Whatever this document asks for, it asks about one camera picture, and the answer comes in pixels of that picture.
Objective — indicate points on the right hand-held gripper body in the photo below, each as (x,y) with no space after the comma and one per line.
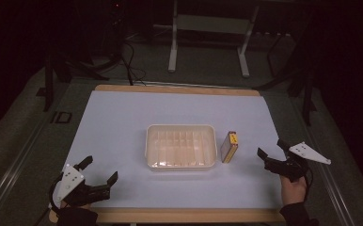
(284,167)

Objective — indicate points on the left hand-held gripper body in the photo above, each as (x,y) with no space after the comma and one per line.
(76,192)

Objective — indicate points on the yellow clear small box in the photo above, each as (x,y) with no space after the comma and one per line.
(229,147)

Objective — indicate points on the white plastic container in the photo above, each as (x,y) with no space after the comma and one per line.
(181,147)

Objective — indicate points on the person's left hand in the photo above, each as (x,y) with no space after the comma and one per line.
(85,206)

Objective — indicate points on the person's right hand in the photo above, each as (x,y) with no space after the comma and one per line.
(293,191)

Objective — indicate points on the black floor socket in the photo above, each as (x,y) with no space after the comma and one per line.
(62,117)

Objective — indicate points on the black metal stand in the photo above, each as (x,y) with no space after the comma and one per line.
(305,88)
(49,78)

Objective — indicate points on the white table mat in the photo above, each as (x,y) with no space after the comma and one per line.
(176,109)

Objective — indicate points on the white metal stand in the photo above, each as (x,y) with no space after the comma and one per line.
(212,24)

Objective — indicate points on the metal floor rail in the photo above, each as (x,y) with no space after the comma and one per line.
(13,171)
(334,188)

